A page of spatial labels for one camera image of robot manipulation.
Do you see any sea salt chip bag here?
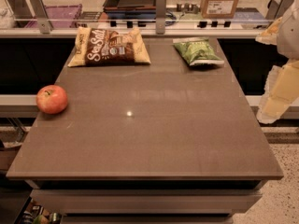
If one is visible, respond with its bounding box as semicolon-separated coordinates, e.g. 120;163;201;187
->
68;27;150;67

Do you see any green jalapeno chip bag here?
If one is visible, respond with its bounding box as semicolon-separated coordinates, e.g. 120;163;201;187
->
173;37;224;66

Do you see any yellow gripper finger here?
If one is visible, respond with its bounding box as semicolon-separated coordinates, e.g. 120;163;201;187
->
256;60;299;124
255;18;282;45

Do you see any grey metal bracket right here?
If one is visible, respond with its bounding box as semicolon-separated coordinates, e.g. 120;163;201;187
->
265;0;294;20

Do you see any grey metal bracket left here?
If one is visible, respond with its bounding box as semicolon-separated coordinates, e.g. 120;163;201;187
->
30;0;52;34

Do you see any purple plastic crate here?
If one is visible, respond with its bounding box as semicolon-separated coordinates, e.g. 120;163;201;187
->
25;4;82;29

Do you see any grey metal bracket middle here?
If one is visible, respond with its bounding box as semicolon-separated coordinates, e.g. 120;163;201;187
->
156;0;166;35

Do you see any cardboard box with label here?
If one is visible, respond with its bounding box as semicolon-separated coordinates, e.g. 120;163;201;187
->
200;0;239;19

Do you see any red apple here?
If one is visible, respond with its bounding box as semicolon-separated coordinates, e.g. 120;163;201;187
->
36;85;68;114

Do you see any grey metal bracket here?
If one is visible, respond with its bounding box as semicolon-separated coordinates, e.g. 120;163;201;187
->
30;0;52;34
265;0;294;20
156;0;166;35

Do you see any dark tray stack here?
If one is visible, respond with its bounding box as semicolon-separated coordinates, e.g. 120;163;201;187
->
103;0;156;20

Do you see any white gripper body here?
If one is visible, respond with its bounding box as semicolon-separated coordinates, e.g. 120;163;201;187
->
277;0;299;60

